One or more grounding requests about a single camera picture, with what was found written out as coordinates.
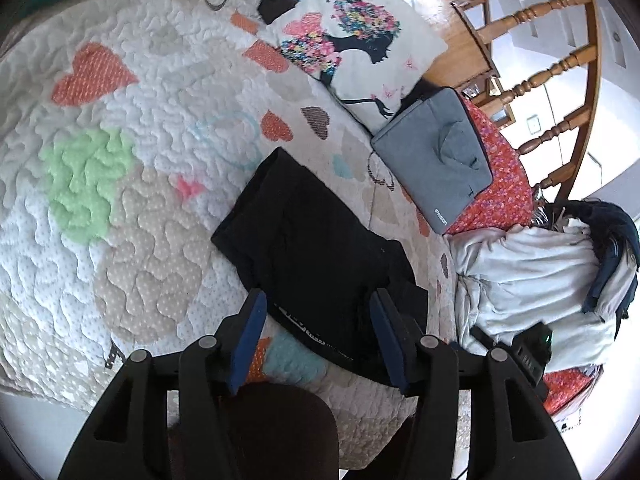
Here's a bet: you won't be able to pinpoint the grey laptop bag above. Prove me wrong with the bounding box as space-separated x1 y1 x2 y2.
371 88 492 234

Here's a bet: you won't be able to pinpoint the wooden chair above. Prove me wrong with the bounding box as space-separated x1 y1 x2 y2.
454 0 604 200

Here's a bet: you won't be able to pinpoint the white girl print pillow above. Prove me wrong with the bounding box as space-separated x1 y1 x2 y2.
258 0 448 133

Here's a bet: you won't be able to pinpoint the heart patterned quilt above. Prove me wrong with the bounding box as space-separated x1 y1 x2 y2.
0 0 471 470

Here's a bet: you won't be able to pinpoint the red floral pillow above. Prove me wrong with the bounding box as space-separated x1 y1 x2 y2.
440 92 534 234

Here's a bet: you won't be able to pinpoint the black pants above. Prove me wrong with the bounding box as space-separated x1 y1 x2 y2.
212 148 428 385

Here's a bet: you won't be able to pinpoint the dark blue garment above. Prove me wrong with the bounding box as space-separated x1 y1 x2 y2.
544 200 639 323

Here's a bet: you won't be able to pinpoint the light grey blanket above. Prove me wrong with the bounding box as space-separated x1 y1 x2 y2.
448 226 638 372

